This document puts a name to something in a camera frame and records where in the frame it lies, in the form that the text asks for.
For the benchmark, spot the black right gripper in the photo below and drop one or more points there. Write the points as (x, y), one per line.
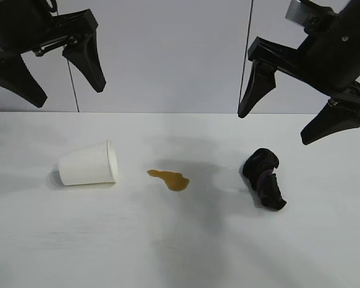
(339, 54)

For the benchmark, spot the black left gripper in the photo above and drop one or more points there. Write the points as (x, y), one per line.
(15, 24)

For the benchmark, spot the black cloth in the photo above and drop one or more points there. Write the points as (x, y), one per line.
(264, 177)

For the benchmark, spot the white paper cup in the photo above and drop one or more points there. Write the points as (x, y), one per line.
(84, 165)

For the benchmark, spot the brown liquid spill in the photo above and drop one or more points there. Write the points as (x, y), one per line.
(174, 180)

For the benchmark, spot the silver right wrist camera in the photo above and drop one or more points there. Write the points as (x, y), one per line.
(295, 12)

